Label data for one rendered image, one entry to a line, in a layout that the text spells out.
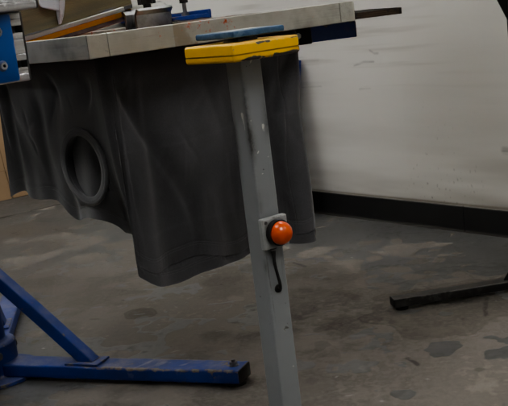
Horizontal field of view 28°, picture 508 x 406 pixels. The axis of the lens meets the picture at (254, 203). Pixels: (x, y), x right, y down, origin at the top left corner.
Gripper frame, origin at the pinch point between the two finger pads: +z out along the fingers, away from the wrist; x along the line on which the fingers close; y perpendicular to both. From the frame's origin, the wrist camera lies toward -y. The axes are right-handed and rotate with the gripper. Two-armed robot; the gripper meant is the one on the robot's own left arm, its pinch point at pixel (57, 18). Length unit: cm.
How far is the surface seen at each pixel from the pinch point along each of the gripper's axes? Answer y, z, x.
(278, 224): 12, 36, 87
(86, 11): -6.7, -0.8, 1.6
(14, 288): -7, 75, -67
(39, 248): -92, 102, -232
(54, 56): 29, 7, 53
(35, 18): 5.8, -0.6, 1.2
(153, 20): -20.5, 3.0, 7.2
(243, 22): -3, 5, 65
